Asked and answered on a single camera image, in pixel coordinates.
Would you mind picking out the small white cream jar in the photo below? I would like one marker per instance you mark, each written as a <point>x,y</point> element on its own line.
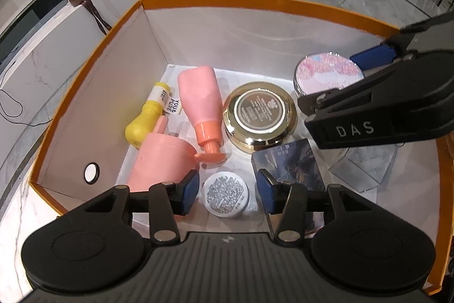
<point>225,195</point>

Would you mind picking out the white marble media cabinet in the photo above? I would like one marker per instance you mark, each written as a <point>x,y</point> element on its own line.
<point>42,62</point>

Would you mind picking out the round pink compact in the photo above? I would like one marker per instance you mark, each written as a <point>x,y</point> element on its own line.
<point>319,72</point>

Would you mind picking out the orange-rimmed white box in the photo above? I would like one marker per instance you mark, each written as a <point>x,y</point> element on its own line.
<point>106,76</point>

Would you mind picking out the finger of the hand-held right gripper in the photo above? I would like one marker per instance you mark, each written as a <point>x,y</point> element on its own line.
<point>408,83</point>
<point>372,55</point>

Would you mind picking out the dark square compact case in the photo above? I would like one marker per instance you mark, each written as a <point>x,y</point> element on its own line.
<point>287,161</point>

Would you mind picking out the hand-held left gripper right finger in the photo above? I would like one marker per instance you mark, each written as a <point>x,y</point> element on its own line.
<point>266,195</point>

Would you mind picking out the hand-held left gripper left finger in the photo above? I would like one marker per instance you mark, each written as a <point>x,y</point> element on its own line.
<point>188,195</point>

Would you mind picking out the clear square tray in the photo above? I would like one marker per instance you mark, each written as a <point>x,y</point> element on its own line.
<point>365,164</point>

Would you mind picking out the pink plastic cup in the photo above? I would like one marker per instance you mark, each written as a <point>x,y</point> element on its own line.
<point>159,157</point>

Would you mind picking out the gold cream jar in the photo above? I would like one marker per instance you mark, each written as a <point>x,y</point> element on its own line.
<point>259,111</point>

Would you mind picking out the pink pump bottle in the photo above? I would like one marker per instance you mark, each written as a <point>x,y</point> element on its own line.
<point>198,97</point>

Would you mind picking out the yellow bottle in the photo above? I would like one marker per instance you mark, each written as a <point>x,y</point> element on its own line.
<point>140,127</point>

